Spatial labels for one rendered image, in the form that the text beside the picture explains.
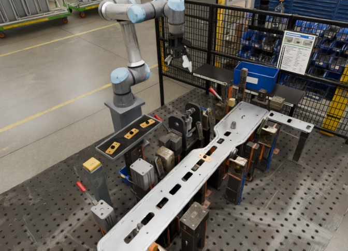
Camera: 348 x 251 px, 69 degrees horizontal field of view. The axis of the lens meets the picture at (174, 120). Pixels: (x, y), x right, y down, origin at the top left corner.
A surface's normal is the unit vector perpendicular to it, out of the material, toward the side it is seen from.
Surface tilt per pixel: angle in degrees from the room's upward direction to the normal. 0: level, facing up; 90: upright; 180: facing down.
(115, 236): 0
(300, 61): 90
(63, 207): 0
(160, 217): 0
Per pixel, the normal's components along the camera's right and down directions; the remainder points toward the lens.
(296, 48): -0.62, 0.49
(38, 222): -0.04, -0.80
